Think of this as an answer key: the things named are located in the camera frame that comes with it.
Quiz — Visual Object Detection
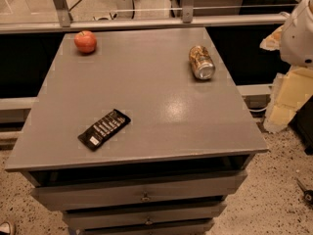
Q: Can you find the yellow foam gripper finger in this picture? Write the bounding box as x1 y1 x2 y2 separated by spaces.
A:
260 25 313 133

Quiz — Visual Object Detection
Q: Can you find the orange soda can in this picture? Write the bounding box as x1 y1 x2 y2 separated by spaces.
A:
189 45 215 80

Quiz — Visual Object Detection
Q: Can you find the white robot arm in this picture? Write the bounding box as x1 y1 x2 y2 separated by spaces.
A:
259 0 313 133

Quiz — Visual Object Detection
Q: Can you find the black tool on floor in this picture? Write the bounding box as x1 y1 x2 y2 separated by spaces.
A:
296 179 313 205

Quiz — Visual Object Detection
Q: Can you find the grey drawer cabinet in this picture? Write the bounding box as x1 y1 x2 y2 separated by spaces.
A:
4 27 270 235

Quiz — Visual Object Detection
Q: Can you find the bottom grey drawer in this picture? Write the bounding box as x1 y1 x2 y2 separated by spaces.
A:
79 218 214 235

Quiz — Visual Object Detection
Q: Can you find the grey drawer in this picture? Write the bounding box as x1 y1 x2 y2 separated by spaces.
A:
64 202 226 230
31 170 247 211
79 218 214 235

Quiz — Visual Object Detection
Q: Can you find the black snack bar wrapper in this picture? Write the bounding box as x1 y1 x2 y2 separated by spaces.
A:
78 109 131 152

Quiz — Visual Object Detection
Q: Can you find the red apple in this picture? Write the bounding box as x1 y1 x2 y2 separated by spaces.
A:
74 30 97 54

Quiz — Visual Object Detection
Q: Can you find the middle grey drawer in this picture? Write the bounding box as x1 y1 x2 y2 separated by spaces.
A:
64 202 226 230

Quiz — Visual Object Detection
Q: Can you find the top grey drawer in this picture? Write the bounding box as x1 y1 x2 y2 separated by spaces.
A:
31 170 247 211

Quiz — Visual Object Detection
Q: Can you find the white shoe tip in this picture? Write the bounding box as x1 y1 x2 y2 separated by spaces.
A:
0 221 16 235

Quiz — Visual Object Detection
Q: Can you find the white cable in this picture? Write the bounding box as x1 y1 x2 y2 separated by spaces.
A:
247 105 270 114

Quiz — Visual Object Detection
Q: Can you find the metal window frame rail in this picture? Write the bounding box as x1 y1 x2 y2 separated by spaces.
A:
0 0 301 34

